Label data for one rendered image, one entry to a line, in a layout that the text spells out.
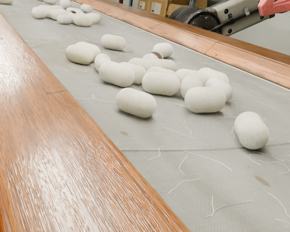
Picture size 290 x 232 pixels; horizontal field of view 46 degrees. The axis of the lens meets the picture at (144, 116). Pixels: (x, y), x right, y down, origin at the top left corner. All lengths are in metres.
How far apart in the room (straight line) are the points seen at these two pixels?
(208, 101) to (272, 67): 0.23
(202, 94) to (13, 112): 0.16
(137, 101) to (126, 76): 0.07
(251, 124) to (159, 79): 0.10
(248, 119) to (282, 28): 2.68
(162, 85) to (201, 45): 0.31
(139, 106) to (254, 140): 0.08
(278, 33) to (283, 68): 2.43
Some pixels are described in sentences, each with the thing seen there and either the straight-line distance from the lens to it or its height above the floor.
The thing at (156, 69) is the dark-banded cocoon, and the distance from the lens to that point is 0.33.
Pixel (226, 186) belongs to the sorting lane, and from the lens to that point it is 0.19.
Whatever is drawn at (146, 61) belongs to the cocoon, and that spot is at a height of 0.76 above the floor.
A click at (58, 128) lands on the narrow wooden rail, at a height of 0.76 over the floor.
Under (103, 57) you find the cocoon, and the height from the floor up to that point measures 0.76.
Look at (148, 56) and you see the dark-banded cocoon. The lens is 0.39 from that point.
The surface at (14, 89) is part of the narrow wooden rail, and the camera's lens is 0.21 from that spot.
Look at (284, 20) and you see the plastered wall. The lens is 2.91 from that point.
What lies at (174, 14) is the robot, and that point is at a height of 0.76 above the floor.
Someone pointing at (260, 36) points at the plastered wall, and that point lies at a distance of 3.03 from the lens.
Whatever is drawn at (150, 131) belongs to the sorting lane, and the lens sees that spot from 0.23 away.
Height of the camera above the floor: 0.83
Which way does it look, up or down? 21 degrees down
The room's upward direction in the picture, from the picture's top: 10 degrees clockwise
